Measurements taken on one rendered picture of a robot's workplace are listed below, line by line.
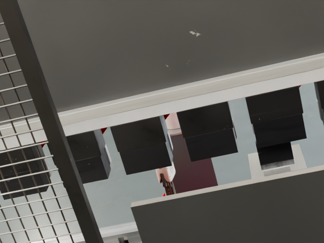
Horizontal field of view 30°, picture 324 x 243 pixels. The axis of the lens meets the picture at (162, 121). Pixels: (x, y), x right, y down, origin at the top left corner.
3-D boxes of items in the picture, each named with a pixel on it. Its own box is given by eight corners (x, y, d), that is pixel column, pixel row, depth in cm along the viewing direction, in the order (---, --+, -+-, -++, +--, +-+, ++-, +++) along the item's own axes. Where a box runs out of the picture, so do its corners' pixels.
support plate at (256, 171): (299, 146, 208) (298, 143, 207) (311, 183, 183) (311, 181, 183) (248, 156, 210) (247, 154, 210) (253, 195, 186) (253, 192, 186)
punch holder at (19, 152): (54, 177, 192) (36, 132, 186) (47, 191, 184) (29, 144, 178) (10, 186, 194) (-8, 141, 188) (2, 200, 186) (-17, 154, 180)
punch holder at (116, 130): (174, 153, 185) (161, 104, 179) (173, 165, 178) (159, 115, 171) (128, 162, 188) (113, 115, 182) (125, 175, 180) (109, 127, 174)
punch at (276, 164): (294, 162, 180) (288, 134, 177) (295, 165, 178) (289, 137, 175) (261, 168, 182) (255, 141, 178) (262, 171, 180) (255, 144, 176)
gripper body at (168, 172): (166, 156, 222) (173, 183, 226) (172, 145, 232) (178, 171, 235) (147, 158, 224) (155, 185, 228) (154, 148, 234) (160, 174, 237)
